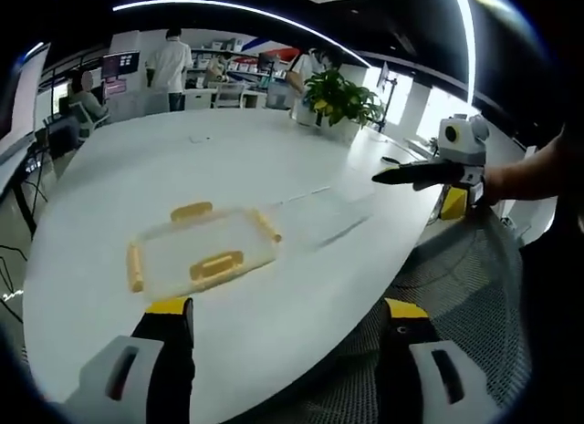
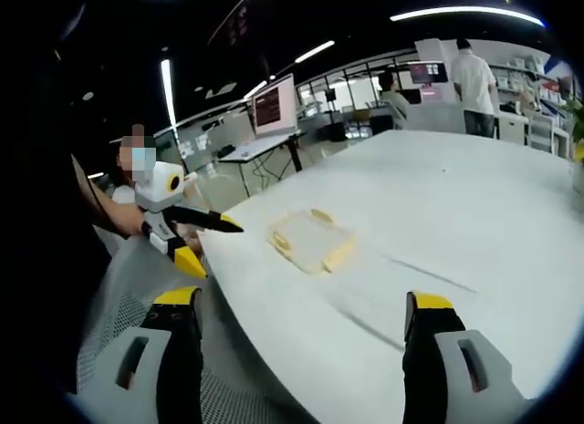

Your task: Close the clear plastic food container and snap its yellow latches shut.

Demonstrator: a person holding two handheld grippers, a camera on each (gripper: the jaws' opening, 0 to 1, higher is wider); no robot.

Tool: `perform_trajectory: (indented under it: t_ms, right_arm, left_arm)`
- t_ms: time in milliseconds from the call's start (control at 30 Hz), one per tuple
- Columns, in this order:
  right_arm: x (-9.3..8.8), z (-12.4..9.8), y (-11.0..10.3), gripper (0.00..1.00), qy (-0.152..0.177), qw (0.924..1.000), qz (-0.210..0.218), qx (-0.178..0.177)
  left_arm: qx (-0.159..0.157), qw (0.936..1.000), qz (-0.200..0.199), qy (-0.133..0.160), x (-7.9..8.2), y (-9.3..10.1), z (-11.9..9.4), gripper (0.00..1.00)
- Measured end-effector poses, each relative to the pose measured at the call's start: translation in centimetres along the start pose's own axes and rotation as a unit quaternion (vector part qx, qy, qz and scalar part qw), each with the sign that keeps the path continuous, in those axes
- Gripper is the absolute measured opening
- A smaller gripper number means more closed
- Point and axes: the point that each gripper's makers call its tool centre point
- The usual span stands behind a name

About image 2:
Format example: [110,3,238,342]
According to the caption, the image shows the large computer monitor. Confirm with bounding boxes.
[250,73,298,139]

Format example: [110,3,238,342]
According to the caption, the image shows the green potted plant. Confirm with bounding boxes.
[557,94,584,196]

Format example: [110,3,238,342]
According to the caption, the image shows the white storage shelf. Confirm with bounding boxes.
[490,54,574,157]

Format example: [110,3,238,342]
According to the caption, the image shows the long ceiling light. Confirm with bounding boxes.
[243,79,269,100]
[390,5,547,27]
[294,40,337,65]
[160,57,178,127]

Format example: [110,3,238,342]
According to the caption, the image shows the grey mesh chair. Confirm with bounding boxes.
[76,234,297,424]

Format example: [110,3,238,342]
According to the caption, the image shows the person's dark clothing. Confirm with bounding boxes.
[0,13,114,398]

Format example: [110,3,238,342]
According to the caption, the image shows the small computer monitor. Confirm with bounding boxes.
[408,61,449,86]

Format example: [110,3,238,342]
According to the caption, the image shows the person's left hand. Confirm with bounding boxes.
[119,208,146,238]

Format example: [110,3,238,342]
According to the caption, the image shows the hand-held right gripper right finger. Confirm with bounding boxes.
[401,290,540,424]

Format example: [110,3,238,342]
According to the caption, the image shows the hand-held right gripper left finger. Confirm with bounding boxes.
[77,285,204,424]

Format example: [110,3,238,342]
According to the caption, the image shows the clear yellow-edged plastic tray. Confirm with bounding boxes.
[266,208,358,275]

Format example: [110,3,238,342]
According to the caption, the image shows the white desk with black legs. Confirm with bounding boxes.
[217,129,308,198]

